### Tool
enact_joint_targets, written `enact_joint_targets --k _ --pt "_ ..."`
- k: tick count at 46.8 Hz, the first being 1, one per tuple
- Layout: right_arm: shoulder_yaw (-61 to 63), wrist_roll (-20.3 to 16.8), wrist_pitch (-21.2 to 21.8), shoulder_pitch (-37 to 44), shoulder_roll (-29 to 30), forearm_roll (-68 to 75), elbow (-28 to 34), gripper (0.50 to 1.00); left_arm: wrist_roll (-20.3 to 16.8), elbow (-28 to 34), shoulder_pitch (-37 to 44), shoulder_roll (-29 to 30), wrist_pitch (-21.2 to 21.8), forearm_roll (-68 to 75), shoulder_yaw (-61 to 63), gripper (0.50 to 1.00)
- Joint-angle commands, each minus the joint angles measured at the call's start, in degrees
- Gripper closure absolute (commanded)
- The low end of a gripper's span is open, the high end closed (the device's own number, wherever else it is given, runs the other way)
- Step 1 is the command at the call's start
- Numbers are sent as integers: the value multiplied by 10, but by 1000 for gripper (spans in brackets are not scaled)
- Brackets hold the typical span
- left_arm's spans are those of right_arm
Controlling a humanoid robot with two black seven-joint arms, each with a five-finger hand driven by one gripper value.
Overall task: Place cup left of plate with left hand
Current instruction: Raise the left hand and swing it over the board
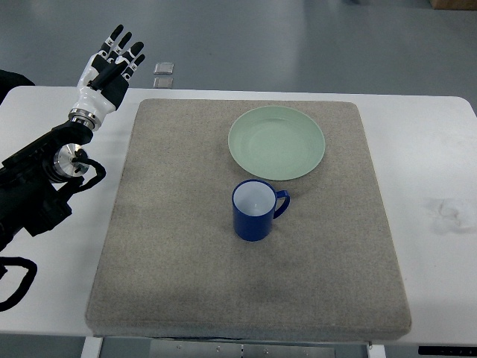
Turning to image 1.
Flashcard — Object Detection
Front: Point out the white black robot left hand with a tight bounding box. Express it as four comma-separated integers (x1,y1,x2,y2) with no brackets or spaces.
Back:
69,25,145,131

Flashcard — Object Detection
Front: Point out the black table control panel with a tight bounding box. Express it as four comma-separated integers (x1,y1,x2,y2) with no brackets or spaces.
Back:
418,346,476,357

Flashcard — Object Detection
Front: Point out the metal floor plate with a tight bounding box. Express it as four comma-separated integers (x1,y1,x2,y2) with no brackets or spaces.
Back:
154,63,174,75
153,77,174,89

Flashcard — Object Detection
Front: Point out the light green plate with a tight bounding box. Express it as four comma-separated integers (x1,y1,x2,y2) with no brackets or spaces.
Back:
227,106,326,181

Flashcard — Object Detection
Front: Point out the metal table frame bracket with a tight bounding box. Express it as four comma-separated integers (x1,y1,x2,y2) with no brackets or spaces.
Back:
149,339,335,358

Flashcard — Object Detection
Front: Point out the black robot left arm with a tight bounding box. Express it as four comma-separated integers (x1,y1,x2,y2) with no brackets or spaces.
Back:
1,121,106,249

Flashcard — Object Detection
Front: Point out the blue mug white inside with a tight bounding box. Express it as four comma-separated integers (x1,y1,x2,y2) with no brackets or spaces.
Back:
231,179,291,242

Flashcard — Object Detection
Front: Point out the upper metal floor plate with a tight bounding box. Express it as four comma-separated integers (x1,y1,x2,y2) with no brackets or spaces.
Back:
154,63,174,75

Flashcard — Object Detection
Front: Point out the cardboard box corner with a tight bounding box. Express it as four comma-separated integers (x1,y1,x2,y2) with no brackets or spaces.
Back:
429,0,477,10

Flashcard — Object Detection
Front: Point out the lower metal floor plate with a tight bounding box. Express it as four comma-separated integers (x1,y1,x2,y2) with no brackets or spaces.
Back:
153,77,174,89

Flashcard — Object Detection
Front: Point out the black cable loop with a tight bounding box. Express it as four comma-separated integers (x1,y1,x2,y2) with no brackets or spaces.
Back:
0,256,39,313

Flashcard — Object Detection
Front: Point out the beige felt mat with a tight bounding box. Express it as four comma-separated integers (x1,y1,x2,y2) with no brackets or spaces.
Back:
84,98,413,342

